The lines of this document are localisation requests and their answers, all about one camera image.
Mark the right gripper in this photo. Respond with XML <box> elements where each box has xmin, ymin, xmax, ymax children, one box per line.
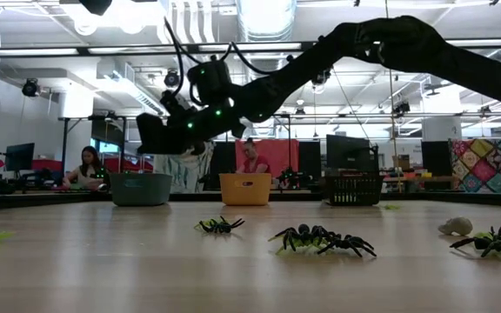
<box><xmin>136</xmin><ymin>90</ymin><xmax>248</xmax><ymax>157</ymax></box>

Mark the white patterned hanging cloth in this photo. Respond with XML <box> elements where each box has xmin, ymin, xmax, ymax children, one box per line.
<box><xmin>153</xmin><ymin>145</ymin><xmax>216</xmax><ymax>194</ymax></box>

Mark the black partition panel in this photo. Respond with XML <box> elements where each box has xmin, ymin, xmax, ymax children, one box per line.
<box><xmin>212</xmin><ymin>141</ymin><xmax>237</xmax><ymax>191</ymax></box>
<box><xmin>297</xmin><ymin>141</ymin><xmax>324</xmax><ymax>183</ymax></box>

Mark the teal plastic bin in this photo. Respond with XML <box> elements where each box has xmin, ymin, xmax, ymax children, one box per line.
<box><xmin>109</xmin><ymin>172</ymin><xmax>174</xmax><ymax>207</ymax></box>

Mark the person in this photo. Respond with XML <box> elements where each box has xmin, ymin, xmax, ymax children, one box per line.
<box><xmin>236</xmin><ymin>137</ymin><xmax>273</xmax><ymax>175</ymax></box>
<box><xmin>62</xmin><ymin>145</ymin><xmax>109</xmax><ymax>191</ymax></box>

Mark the yellow plastic bin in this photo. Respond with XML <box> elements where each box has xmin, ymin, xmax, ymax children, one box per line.
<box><xmin>218</xmin><ymin>172</ymin><xmax>273</xmax><ymax>207</ymax></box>

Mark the red hanging cloth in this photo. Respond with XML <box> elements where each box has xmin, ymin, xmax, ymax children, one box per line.
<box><xmin>235</xmin><ymin>138</ymin><xmax>300</xmax><ymax>175</ymax></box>

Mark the black robot with green lights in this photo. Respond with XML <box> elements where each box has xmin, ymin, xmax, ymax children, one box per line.
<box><xmin>276</xmin><ymin>166</ymin><xmax>313</xmax><ymax>191</ymax></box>

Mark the black slotted plastic basket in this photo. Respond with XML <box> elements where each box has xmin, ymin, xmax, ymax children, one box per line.
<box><xmin>324</xmin><ymin>175</ymin><xmax>384</xmax><ymax>207</ymax></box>

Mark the brown cardboard box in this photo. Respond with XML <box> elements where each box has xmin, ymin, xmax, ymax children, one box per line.
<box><xmin>391</xmin><ymin>154</ymin><xmax>411</xmax><ymax>171</ymax></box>

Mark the cluttered wooden desk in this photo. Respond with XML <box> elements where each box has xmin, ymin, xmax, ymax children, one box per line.
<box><xmin>383</xmin><ymin>171</ymin><xmax>454</xmax><ymax>192</ymax></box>

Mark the white toy skull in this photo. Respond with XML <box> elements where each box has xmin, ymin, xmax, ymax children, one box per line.
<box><xmin>438</xmin><ymin>216</ymin><xmax>474</xmax><ymax>237</ymax></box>

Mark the colourful patchwork quilt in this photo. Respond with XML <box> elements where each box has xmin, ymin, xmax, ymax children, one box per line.
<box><xmin>449</xmin><ymin>137</ymin><xmax>501</xmax><ymax>195</ymax></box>

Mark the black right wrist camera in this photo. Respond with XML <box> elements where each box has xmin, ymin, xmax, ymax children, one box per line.
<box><xmin>187</xmin><ymin>58</ymin><xmax>234</xmax><ymax>108</ymax></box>

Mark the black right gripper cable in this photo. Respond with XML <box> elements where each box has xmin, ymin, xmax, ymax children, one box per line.
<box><xmin>163</xmin><ymin>17</ymin><xmax>277</xmax><ymax>99</ymax></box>

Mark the black frame beam with lights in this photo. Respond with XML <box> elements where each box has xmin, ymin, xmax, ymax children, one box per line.
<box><xmin>0</xmin><ymin>37</ymin><xmax>501</xmax><ymax>57</ymax></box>

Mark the black workstation frame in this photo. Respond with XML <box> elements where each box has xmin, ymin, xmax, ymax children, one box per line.
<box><xmin>57</xmin><ymin>110</ymin><xmax>364</xmax><ymax>192</ymax></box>

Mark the black aluminium table frame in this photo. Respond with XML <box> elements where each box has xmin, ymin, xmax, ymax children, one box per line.
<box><xmin>0</xmin><ymin>190</ymin><xmax>501</xmax><ymax>213</ymax></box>

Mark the silver ventilation duct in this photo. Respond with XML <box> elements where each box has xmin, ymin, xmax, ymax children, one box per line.
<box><xmin>235</xmin><ymin>0</ymin><xmax>298</xmax><ymax>139</ymax></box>

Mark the thin yellow cord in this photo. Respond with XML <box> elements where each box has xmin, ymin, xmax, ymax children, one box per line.
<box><xmin>383</xmin><ymin>0</ymin><xmax>398</xmax><ymax>193</ymax></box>

